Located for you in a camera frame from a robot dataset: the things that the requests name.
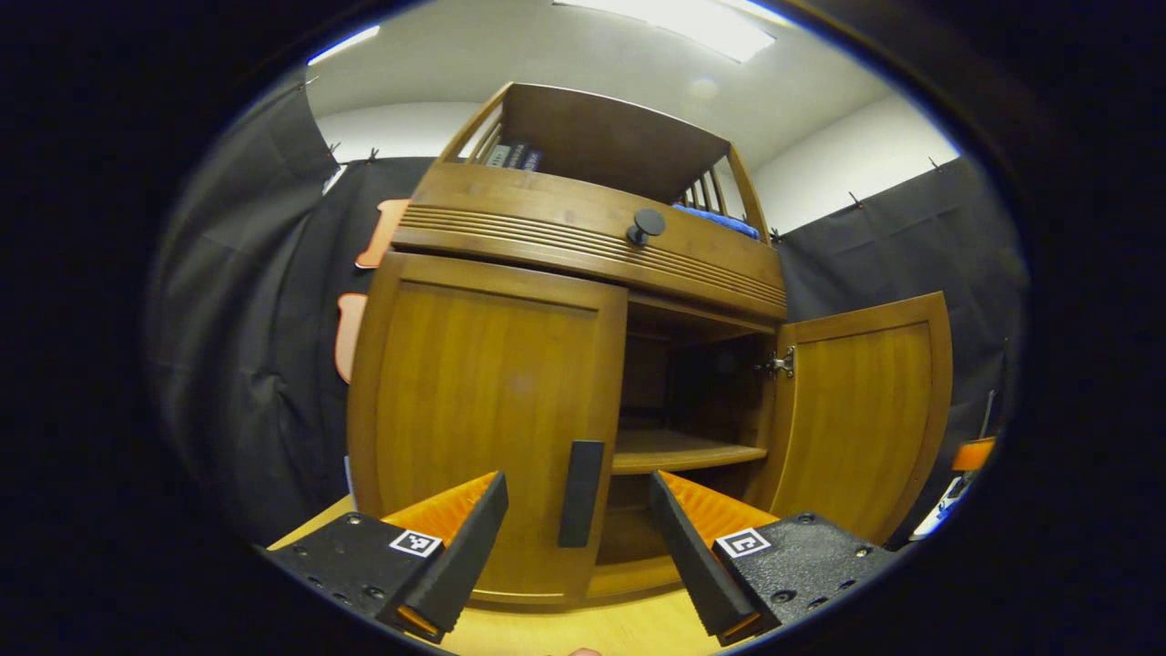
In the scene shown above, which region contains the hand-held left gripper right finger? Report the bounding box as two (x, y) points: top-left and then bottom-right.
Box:
(649, 470), (898, 648)

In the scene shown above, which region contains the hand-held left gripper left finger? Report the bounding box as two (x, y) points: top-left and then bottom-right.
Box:
(260, 471), (509, 643)

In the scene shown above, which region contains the wooden cabinet door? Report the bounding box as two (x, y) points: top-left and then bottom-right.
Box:
(346, 251), (629, 610)
(761, 292), (955, 545)

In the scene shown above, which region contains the wooden double-door shoe cabinet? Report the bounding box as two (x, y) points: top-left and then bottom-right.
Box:
(346, 82), (955, 610)

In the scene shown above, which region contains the wooden inner shelf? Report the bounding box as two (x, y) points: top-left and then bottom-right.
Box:
(610, 428), (769, 476)

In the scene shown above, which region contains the black round drawer knob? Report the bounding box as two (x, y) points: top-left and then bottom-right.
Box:
(626, 208), (667, 247)

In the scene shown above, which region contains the blue folded towel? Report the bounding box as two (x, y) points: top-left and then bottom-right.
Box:
(672, 203), (762, 241)

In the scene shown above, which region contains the ribbed wooden drawer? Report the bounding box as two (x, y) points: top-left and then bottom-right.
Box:
(392, 162), (789, 322)

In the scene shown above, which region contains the ceiling light panel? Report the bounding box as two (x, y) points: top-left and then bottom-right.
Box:
(556, 0), (777, 63)

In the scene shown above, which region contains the long ceiling light strip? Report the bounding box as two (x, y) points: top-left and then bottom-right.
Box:
(307, 25), (382, 67)

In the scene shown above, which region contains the black left door handle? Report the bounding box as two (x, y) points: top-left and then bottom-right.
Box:
(557, 440), (607, 548)

